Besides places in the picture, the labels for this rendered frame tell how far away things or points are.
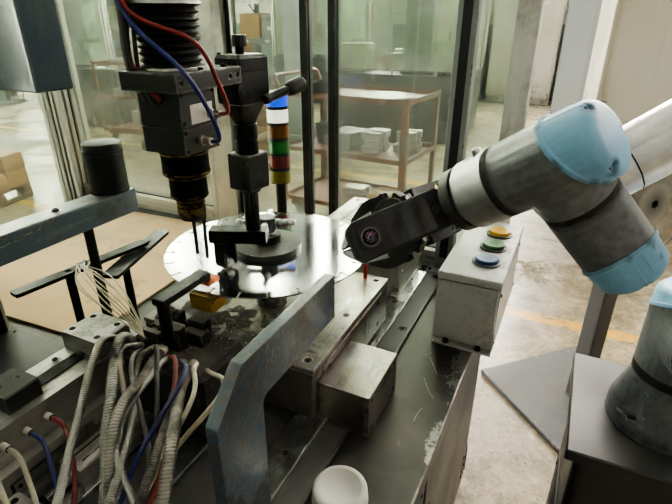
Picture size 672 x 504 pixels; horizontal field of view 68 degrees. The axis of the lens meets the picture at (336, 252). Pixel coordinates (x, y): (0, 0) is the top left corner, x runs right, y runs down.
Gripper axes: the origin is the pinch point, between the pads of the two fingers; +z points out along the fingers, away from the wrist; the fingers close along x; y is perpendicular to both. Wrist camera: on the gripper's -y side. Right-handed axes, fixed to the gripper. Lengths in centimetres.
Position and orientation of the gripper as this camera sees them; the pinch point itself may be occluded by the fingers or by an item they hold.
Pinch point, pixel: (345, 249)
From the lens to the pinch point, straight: 67.7
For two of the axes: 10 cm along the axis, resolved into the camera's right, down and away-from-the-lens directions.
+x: -3.8, -9.2, 0.2
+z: -5.9, 2.6, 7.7
